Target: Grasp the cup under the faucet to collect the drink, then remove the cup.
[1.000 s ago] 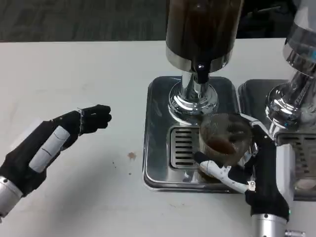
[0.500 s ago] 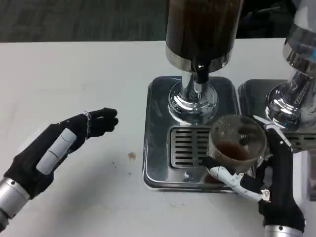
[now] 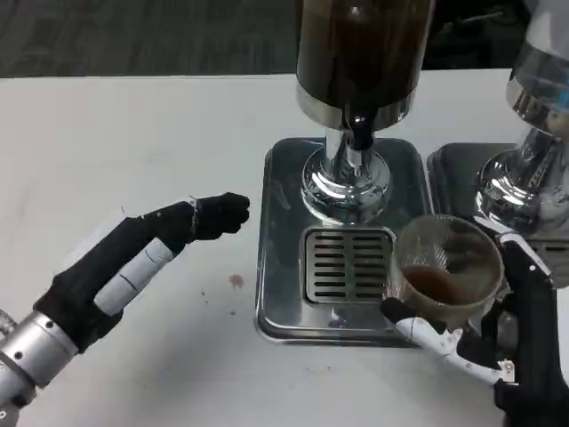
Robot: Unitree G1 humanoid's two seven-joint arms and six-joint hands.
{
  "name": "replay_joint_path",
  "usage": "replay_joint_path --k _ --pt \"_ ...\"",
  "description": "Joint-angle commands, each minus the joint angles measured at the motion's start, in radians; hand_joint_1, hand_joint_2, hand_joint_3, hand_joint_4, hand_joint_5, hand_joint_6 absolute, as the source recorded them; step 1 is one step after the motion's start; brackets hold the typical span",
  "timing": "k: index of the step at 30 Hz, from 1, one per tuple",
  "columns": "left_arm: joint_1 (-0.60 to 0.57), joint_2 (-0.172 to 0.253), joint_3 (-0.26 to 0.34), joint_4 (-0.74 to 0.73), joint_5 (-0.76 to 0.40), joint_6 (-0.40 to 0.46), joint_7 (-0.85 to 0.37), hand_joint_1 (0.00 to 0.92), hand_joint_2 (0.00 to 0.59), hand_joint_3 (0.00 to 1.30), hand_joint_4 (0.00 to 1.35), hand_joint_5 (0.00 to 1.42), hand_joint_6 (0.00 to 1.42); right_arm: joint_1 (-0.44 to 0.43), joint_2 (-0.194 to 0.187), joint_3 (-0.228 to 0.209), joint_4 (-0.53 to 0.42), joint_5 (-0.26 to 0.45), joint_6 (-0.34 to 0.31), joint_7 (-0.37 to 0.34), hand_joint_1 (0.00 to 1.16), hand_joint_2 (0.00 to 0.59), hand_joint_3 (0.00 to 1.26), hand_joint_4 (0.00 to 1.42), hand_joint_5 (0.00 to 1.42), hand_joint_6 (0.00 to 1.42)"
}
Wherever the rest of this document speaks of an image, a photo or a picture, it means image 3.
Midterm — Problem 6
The slotted steel drain grid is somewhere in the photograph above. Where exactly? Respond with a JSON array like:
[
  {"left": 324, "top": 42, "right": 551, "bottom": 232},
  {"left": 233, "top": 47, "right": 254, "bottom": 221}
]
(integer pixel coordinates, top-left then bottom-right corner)
[
  {"left": 531, "top": 242, "right": 569, "bottom": 286},
  {"left": 301, "top": 227, "right": 397, "bottom": 303}
]

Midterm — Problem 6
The dark drink dispenser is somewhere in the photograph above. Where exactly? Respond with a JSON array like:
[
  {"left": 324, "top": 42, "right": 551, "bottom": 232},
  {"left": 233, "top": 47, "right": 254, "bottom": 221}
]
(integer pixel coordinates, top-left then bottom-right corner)
[{"left": 295, "top": 0, "right": 437, "bottom": 226}]

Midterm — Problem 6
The clear ribbed glass cup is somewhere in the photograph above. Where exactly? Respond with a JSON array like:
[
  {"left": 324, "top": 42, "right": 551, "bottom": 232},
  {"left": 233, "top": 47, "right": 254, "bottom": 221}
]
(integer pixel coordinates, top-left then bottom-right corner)
[{"left": 390, "top": 213, "right": 506, "bottom": 328}]

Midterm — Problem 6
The clear drink dispenser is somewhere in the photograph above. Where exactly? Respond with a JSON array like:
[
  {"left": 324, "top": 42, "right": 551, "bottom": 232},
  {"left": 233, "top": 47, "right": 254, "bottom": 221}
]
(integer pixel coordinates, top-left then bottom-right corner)
[{"left": 473, "top": 0, "right": 569, "bottom": 244}]

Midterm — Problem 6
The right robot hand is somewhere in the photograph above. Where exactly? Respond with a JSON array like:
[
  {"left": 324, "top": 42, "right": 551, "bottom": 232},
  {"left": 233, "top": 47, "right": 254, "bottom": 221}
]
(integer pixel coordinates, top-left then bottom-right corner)
[{"left": 381, "top": 220, "right": 569, "bottom": 427}]

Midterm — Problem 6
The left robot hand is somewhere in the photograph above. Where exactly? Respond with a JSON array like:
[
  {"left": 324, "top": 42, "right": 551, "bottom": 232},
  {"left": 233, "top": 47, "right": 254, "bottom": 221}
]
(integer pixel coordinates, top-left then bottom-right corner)
[{"left": 33, "top": 191, "right": 252, "bottom": 355}]

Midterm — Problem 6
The black dispenser tap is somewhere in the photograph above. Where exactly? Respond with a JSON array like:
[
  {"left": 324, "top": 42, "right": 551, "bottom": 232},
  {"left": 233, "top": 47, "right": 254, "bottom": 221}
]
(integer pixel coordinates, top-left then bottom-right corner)
[{"left": 349, "top": 113, "right": 377, "bottom": 152}]

